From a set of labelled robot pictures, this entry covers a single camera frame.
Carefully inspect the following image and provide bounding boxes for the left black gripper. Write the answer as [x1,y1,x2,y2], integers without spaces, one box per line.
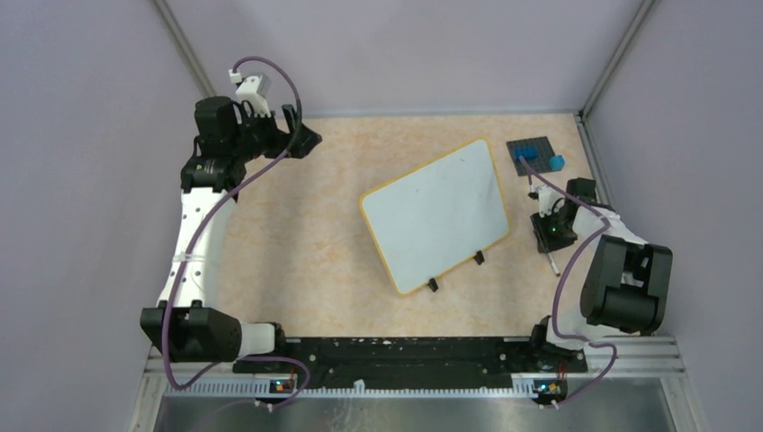
[229,103,320,162]

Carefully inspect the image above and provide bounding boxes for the red-capped whiteboard marker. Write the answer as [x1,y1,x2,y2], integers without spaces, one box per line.
[536,234,561,277]

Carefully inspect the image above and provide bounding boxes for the yellow-framed whiteboard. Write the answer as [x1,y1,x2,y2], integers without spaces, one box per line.
[359,139,512,296]

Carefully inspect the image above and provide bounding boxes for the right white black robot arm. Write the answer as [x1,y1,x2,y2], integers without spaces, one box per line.
[527,177,673,371]

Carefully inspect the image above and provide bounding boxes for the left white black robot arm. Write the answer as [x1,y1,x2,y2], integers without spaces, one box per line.
[139,96,322,372]

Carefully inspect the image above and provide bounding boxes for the light blue lego brick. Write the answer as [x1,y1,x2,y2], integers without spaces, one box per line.
[548,154,566,172]

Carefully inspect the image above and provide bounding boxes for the grey lego baseplate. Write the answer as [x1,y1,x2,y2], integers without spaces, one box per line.
[506,136,556,176]

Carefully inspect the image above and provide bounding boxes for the dark blue lego brick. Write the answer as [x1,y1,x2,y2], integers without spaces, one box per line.
[513,146,539,161]

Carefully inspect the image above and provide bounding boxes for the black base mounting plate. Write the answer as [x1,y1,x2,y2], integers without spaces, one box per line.
[232,337,588,390]

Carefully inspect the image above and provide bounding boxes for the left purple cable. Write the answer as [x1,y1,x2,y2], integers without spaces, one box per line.
[160,56,313,411]

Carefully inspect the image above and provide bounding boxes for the purple cable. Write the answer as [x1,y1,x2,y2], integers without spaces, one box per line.
[160,56,313,411]
[519,156,619,409]

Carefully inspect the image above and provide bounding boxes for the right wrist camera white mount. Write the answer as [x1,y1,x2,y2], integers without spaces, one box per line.
[528,185,566,218]

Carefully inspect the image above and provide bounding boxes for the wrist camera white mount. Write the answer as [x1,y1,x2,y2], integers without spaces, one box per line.
[528,185,566,218]
[228,69,273,117]

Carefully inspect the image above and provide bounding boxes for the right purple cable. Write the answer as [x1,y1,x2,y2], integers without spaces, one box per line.
[519,156,619,409]

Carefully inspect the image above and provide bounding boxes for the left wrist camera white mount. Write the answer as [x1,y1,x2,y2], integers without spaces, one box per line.
[228,69,273,117]

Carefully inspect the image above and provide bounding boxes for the aluminium frame rail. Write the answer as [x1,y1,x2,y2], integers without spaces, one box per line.
[129,337,706,431]

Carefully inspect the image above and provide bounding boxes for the white cable duct strip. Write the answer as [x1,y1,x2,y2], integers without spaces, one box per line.
[165,378,537,399]

